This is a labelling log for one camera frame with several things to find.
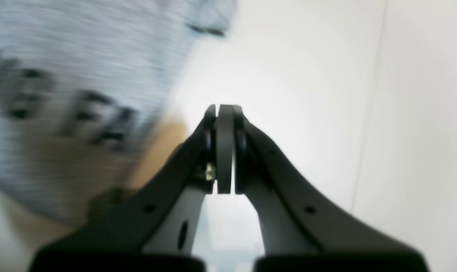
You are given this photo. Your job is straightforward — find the grey T-shirt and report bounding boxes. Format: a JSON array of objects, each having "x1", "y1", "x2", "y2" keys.
[{"x1": 0, "y1": 0, "x2": 236, "y2": 226}]

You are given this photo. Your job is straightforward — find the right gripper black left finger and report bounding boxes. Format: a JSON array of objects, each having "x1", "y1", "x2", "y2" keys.
[{"x1": 43, "y1": 105, "x2": 233, "y2": 253}]

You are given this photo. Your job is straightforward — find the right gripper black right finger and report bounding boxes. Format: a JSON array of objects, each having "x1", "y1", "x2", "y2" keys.
[{"x1": 233, "y1": 105, "x2": 413, "y2": 253}]

